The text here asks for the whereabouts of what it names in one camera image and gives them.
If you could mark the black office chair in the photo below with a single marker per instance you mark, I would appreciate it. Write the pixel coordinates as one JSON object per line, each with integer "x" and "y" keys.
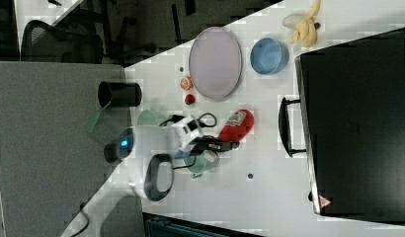
{"x": 44, "y": 43}

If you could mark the black cylinder cup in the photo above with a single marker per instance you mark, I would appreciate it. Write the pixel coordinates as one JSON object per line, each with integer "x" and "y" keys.
{"x": 117, "y": 94}

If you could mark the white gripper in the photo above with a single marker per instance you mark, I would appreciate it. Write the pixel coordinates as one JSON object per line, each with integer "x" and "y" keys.
{"x": 189, "y": 131}

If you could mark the green bowl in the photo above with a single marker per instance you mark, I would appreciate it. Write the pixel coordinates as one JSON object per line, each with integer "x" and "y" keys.
{"x": 147, "y": 117}

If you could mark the plush banana toy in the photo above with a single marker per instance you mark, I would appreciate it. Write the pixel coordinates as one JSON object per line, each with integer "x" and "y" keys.
{"x": 303, "y": 26}

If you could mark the grey round plate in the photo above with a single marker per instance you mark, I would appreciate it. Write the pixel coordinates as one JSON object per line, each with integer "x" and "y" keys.
{"x": 215, "y": 63}

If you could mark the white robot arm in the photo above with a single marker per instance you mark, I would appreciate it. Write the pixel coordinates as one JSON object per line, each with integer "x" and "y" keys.
{"x": 147, "y": 147}

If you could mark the blue bowl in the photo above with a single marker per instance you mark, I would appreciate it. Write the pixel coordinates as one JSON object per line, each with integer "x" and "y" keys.
{"x": 268, "y": 56}

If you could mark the green cup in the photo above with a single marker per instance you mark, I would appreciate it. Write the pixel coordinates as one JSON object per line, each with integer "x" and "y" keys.
{"x": 197, "y": 165}

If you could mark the orange slice toy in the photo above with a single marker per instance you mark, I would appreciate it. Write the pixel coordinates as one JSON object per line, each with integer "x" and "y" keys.
{"x": 186, "y": 83}

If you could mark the black toaster oven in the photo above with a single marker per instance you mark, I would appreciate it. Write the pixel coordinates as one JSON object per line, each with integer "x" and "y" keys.
{"x": 352, "y": 101}

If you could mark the red strawberry toy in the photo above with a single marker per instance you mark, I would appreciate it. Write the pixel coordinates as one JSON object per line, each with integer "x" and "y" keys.
{"x": 190, "y": 99}

